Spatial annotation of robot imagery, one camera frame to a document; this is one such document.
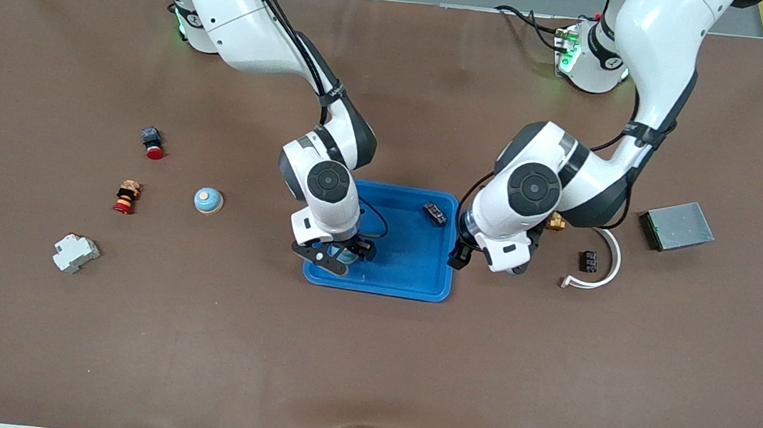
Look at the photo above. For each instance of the brass valve red handwheel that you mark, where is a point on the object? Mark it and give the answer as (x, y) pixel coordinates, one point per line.
(556, 224)

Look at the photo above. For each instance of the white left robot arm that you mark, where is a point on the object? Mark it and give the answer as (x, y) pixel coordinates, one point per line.
(535, 188)

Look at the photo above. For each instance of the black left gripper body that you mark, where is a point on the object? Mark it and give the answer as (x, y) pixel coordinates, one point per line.
(458, 255)

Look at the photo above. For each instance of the white curved plastic clip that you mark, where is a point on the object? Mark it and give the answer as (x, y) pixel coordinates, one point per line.
(614, 266)

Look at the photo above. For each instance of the blue plastic tray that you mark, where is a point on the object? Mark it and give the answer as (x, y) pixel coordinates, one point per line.
(404, 267)

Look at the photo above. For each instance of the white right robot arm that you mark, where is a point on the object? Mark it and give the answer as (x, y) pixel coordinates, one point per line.
(233, 3)

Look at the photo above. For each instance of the red yellow emergency stop switch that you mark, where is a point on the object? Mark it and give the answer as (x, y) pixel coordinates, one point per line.
(127, 198)

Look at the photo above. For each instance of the silver metal box module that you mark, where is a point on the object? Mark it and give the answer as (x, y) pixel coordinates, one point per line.
(678, 226)

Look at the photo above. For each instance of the dark brown cylindrical capacitor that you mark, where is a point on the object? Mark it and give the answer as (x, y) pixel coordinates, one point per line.
(434, 213)
(589, 261)

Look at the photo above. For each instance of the white circuit breaker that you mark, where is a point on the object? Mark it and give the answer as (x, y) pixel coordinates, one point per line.
(75, 254)

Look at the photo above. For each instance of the brown table cover mat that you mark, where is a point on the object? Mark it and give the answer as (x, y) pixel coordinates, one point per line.
(365, 356)

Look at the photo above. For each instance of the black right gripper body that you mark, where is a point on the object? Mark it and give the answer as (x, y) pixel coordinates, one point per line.
(365, 247)

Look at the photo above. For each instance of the grey push button red cap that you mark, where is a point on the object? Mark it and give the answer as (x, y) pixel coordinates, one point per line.
(152, 143)

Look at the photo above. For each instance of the blue dome call bell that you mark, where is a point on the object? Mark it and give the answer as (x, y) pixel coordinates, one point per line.
(208, 201)
(347, 254)

